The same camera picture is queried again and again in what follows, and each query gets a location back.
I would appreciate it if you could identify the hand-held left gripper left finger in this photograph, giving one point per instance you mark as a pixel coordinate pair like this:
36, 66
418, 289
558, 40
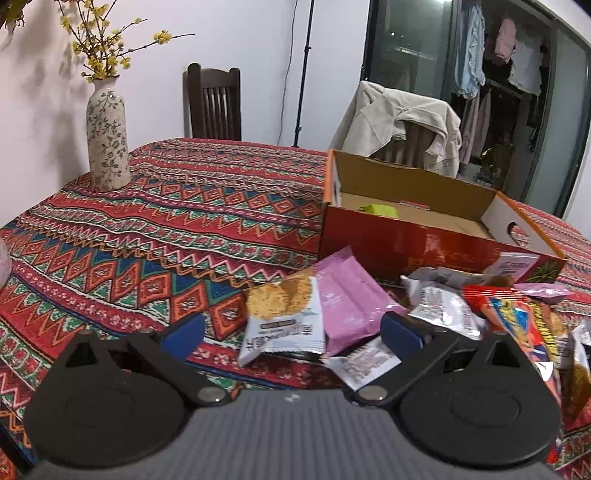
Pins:
184, 332

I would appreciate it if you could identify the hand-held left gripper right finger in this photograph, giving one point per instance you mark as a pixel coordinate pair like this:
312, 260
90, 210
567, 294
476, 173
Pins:
399, 328

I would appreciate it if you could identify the white silver snack packet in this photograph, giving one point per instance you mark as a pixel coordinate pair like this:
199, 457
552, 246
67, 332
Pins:
443, 309

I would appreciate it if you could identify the red cardboard box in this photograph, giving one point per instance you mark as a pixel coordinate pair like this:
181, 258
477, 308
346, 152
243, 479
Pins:
415, 249

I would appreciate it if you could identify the white cracker snack packet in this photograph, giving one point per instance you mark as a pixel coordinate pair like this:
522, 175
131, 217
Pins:
281, 323

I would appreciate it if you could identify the red blue snack packet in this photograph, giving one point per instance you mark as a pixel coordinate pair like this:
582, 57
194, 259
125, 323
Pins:
517, 323

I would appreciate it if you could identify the pink white snack packet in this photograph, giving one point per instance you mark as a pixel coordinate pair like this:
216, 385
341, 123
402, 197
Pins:
515, 267

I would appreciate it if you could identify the yellow snack packet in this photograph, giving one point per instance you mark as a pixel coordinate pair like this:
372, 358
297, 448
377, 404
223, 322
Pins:
575, 383

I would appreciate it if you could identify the patterned red tablecloth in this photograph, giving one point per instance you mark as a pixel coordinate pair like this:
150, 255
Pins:
161, 230

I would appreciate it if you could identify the small lime green packet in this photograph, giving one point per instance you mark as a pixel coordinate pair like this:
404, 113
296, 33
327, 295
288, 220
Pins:
381, 211

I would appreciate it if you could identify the brown wooden chair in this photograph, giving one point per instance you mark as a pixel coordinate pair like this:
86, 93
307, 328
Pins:
411, 143

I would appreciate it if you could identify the pale pink object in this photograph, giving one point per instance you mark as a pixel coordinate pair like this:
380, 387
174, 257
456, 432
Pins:
3, 263

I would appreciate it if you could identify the floral ceramic vase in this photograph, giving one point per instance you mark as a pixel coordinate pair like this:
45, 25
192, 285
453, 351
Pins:
108, 138

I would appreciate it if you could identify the beige jacket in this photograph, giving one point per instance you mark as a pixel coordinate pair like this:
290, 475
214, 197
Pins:
383, 120

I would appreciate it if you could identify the pale pink hanging garment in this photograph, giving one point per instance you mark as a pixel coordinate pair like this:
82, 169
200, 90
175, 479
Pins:
475, 124

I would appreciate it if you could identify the dark wooden chair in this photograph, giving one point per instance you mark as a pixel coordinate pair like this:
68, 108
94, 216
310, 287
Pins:
212, 106

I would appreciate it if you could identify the black light stand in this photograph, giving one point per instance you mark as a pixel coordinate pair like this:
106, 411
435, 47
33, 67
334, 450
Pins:
304, 69

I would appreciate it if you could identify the yellow flower branches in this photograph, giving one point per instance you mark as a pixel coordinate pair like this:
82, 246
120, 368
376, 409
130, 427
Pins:
99, 69

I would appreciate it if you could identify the light blue hanging garment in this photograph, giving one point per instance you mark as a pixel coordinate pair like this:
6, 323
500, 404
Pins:
471, 55

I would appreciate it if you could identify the glass sliding door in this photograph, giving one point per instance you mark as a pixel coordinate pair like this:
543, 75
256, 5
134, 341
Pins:
406, 46

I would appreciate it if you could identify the white hanging garment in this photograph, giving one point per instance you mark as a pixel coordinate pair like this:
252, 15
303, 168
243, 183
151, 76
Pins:
526, 64

